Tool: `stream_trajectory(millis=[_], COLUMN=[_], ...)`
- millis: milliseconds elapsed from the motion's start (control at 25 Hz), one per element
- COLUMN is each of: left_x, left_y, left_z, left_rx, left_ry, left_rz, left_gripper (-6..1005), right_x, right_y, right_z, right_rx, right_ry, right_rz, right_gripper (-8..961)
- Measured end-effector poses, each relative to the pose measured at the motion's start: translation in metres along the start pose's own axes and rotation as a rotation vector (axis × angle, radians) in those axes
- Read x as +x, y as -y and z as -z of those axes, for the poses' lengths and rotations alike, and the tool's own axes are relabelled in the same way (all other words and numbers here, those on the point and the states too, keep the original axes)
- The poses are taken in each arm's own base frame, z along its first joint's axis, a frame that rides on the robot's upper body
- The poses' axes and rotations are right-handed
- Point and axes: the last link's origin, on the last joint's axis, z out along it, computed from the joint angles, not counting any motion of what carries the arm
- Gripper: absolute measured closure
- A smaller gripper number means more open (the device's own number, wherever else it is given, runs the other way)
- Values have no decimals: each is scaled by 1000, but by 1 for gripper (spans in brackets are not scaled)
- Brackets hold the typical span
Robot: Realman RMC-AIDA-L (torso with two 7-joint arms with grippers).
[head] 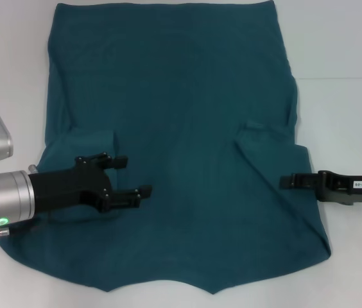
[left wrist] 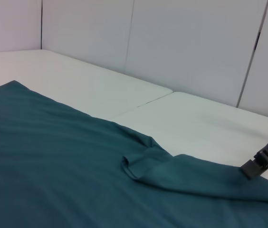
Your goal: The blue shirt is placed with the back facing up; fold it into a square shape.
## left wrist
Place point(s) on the teal blue shirt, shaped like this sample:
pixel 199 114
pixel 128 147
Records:
pixel 77 166

